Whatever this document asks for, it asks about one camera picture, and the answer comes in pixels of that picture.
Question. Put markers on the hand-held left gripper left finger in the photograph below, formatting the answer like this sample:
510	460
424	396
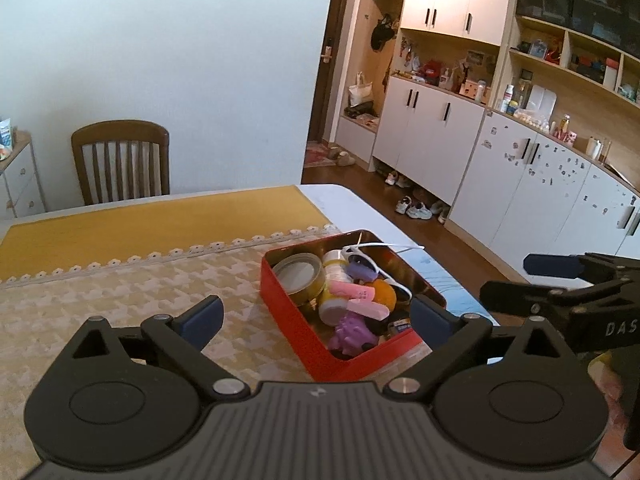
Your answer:
202	320

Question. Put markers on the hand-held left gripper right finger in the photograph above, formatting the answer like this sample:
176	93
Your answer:
430	322

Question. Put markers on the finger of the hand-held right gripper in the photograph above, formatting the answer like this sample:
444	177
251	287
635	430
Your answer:
520	300
547	265

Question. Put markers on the orange ball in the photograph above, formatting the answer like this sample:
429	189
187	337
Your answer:
385	292

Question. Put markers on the pink block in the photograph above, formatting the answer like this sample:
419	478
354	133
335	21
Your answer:
347	290
367	309

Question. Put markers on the purple toy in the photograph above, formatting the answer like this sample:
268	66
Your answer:
352	335

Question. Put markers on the white sunglasses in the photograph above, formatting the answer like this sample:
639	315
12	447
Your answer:
365	266

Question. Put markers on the red tin box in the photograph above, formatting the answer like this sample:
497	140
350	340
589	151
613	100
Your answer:
300	330

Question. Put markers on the round gold tin can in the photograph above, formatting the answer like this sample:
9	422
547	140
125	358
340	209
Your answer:
297	274

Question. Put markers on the light blue printed mat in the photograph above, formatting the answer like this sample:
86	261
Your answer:
450	285

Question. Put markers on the beige lace-edged tablecloth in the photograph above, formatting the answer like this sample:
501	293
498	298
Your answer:
125	300

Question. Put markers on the white sticker-covered cabinet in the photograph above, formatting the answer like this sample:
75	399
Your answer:
500	185

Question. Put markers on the yellow table mat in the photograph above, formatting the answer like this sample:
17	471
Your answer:
150	230

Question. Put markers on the white sneaker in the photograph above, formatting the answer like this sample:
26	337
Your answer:
402	205
419	210

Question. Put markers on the grey shoe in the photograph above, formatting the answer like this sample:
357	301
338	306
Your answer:
440	208

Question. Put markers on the clear bag of small items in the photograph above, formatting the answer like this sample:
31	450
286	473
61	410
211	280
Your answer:
530	118

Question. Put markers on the small white shoe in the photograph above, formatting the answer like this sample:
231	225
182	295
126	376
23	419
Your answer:
391	178

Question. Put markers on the white plastic holder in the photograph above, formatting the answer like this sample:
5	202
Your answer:
540	100

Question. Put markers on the white lower cabinet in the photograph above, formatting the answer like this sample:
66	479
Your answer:
430	135

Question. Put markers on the beige fuzzy slipper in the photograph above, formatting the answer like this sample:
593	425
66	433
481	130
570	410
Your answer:
346	160
334	152

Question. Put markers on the small white bottle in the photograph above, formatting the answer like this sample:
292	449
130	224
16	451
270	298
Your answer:
481	92

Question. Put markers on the wooden open shelf unit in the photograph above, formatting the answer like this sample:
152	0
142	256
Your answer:
565	70

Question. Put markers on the white shoe bench cabinet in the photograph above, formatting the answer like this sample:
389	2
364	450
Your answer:
355	140

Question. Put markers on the patterned door rug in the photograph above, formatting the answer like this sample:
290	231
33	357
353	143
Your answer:
317	156

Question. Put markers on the brown wooden chair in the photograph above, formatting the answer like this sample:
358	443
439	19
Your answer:
120	132

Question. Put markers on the white pump bottle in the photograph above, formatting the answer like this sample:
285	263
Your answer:
445	79

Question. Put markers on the framed postcard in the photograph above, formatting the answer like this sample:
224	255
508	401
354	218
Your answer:
476	58

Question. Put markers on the dark bag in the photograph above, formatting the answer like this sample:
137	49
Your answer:
360	110

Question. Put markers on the red cap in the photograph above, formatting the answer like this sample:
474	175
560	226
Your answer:
432	71

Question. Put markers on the white drawer cabinet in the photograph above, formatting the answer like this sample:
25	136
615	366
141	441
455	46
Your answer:
22	180

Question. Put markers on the dark wooden door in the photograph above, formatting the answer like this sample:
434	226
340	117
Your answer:
327	110

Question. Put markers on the white tote bag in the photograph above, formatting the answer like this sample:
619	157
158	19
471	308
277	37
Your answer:
361	92

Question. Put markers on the white upper cabinet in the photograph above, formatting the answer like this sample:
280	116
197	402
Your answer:
450	0

